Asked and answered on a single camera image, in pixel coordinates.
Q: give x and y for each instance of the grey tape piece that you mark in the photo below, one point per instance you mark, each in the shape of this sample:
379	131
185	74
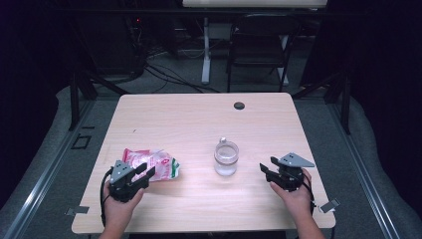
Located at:
78	210
330	205

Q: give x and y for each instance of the pink plastic bag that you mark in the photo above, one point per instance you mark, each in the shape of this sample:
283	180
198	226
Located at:
161	162

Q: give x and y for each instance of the black folding chair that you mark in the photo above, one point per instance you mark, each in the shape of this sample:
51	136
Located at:
258	43

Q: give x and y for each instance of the person's right hand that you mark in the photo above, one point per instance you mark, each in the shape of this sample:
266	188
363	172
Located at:
298	200

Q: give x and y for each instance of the black tape strip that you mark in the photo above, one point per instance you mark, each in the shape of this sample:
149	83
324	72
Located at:
88	127

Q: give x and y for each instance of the dark equipment with red light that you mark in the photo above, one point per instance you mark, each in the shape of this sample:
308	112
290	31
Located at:
109	43

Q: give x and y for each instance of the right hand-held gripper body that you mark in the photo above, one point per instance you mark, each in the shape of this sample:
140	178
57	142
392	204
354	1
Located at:
288	179

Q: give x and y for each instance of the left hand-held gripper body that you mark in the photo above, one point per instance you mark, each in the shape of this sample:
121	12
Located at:
124	189

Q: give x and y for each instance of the black metal stand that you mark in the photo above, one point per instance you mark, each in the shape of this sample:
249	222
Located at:
74	99
345	106

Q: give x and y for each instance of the aluminium floor rail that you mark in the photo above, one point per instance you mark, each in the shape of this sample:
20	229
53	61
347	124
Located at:
365	172
43	186

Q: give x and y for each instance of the dark round table grommet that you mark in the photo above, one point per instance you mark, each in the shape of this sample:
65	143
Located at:
239	106

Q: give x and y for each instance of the clear glass jar with lid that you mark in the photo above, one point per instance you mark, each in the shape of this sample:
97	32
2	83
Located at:
226	156

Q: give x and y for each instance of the white standing desk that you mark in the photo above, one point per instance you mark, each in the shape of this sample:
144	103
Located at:
255	3

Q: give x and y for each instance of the person's left hand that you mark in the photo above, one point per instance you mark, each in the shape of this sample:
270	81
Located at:
119	209

